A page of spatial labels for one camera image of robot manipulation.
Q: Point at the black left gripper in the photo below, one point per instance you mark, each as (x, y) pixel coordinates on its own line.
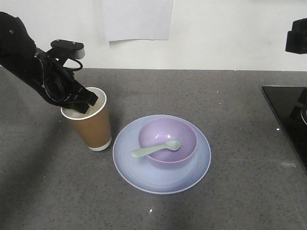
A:
(53, 78)

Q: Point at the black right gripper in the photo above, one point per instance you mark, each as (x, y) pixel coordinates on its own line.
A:
(296, 41)

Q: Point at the brown paper cup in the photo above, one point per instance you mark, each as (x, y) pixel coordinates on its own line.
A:
(93, 126)

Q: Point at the mint green plastic spoon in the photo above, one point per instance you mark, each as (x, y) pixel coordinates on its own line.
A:
(170, 145)

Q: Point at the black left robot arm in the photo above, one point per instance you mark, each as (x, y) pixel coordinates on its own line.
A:
(17, 48)

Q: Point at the light blue plate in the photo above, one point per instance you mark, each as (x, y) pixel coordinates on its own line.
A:
(150, 176)

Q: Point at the black glass cooktop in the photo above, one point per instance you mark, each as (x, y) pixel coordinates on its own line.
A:
(289, 105)

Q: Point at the white paper sign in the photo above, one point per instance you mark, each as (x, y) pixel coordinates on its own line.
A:
(137, 19)

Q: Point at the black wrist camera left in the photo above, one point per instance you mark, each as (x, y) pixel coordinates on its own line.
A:
(64, 48)

